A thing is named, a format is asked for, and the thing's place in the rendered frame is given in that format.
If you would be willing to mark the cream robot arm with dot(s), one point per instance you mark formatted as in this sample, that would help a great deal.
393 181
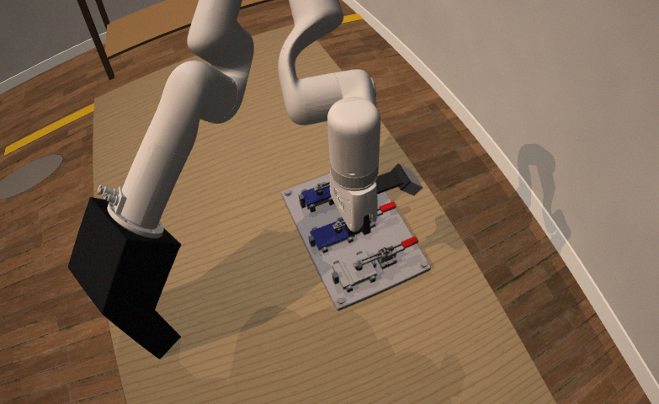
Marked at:
198 91

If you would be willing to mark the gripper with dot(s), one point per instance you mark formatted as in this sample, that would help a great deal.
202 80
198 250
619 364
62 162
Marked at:
356 206

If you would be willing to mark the blue flat plate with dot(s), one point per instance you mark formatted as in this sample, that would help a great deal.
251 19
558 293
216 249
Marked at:
312 198
325 236

